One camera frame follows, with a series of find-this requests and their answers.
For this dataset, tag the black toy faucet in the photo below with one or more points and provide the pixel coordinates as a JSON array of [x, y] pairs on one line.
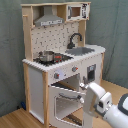
[[71, 43]]

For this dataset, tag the grey range hood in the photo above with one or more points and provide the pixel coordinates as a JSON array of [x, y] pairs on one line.
[[48, 18]]

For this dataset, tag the red right stove knob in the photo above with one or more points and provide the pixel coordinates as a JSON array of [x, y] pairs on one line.
[[74, 68]]

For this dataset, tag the red left stove knob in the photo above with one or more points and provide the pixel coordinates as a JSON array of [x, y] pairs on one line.
[[56, 75]]

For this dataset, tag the small metal pot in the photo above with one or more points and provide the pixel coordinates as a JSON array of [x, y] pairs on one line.
[[46, 56]]

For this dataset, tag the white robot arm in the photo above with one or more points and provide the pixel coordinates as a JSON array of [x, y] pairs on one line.
[[117, 115]]

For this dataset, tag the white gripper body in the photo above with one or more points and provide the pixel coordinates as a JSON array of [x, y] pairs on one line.
[[97, 101]]

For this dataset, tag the red stove knob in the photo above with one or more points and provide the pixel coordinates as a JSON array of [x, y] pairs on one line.
[[74, 68], [56, 75]]

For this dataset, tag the black toy stovetop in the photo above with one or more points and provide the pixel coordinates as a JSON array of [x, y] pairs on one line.
[[58, 58]]

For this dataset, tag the wooden toy kitchen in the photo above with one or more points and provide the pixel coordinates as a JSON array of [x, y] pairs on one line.
[[38, 78]]

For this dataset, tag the white microwave door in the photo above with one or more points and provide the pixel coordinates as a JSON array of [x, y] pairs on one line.
[[78, 11]]

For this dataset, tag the grey toy sink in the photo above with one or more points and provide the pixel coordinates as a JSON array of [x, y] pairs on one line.
[[79, 51]]

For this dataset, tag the white cabinet door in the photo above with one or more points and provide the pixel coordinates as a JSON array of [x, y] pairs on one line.
[[91, 71]]

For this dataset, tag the white oven door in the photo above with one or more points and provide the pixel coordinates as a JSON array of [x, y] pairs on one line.
[[63, 102]]

